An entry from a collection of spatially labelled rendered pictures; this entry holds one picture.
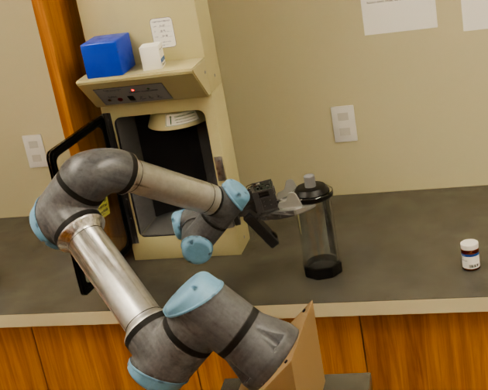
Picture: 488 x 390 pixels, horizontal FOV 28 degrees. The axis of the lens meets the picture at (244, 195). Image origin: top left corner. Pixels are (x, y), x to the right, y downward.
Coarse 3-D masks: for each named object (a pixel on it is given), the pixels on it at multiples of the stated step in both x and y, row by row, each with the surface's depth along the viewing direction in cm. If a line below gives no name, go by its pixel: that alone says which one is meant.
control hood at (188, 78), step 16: (176, 64) 248; (192, 64) 245; (80, 80) 250; (96, 80) 248; (112, 80) 248; (128, 80) 247; (144, 80) 246; (160, 80) 246; (176, 80) 246; (192, 80) 245; (208, 80) 253; (96, 96) 255; (176, 96) 253; (192, 96) 253
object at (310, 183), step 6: (306, 174) 244; (312, 174) 244; (306, 180) 243; (312, 180) 243; (300, 186) 245; (306, 186) 244; (312, 186) 243; (318, 186) 243; (324, 186) 243; (294, 192) 244; (300, 192) 242; (306, 192) 241; (312, 192) 241; (318, 192) 241; (324, 192) 242
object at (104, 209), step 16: (80, 128) 252; (96, 128) 259; (80, 144) 251; (96, 144) 259; (48, 160) 237; (64, 160) 243; (112, 208) 266; (112, 224) 266; (112, 240) 265; (80, 288) 249
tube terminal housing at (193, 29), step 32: (96, 0) 252; (128, 0) 250; (160, 0) 248; (192, 0) 246; (96, 32) 256; (192, 32) 250; (224, 96) 266; (224, 128) 264; (224, 160) 262; (128, 192) 272; (160, 256) 278
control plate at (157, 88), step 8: (104, 88) 251; (112, 88) 251; (120, 88) 251; (128, 88) 250; (136, 88) 250; (144, 88) 250; (152, 88) 250; (160, 88) 250; (104, 96) 255; (112, 96) 255; (120, 96) 254; (136, 96) 254; (144, 96) 254; (152, 96) 254; (160, 96) 253; (168, 96) 253
